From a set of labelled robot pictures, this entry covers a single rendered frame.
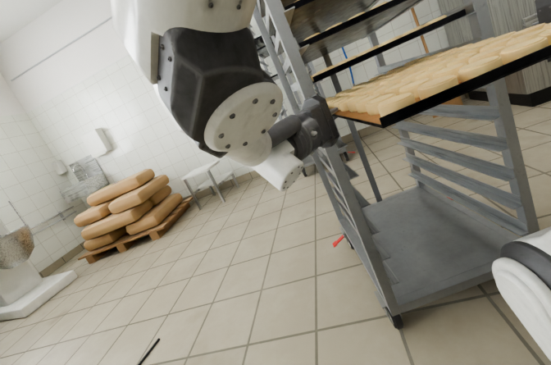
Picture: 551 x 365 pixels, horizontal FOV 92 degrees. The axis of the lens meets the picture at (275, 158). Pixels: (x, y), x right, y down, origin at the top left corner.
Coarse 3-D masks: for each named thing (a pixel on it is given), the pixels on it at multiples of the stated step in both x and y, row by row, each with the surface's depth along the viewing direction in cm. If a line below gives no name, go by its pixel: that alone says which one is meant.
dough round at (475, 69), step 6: (480, 60) 39; (486, 60) 37; (492, 60) 35; (498, 60) 35; (468, 66) 38; (474, 66) 36; (480, 66) 36; (486, 66) 36; (492, 66) 35; (498, 66) 35; (462, 72) 38; (468, 72) 37; (474, 72) 36; (480, 72) 36; (462, 78) 38; (468, 78) 37
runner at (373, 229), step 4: (328, 172) 136; (328, 176) 128; (332, 176) 129; (332, 180) 117; (336, 184) 118; (336, 188) 113; (340, 192) 104; (364, 212) 87; (364, 216) 85; (368, 220) 82; (368, 224) 80; (372, 224) 79; (368, 228) 75; (372, 228) 77; (376, 228) 77; (372, 232) 76; (376, 232) 75
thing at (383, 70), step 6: (468, 42) 68; (474, 42) 67; (444, 48) 78; (450, 48) 75; (426, 54) 87; (432, 54) 84; (408, 60) 98; (384, 66) 119; (390, 66) 113; (396, 66) 109; (378, 72) 127; (384, 72) 119
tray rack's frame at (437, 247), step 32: (384, 64) 123; (288, 96) 126; (352, 128) 132; (320, 160) 133; (416, 192) 134; (384, 224) 121; (416, 224) 112; (448, 224) 104; (480, 224) 97; (416, 256) 96; (448, 256) 90; (480, 256) 85; (416, 288) 84; (448, 288) 79
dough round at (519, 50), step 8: (528, 40) 38; (536, 40) 35; (544, 40) 35; (512, 48) 37; (520, 48) 36; (528, 48) 35; (536, 48) 35; (504, 56) 38; (512, 56) 37; (520, 56) 36; (504, 64) 39
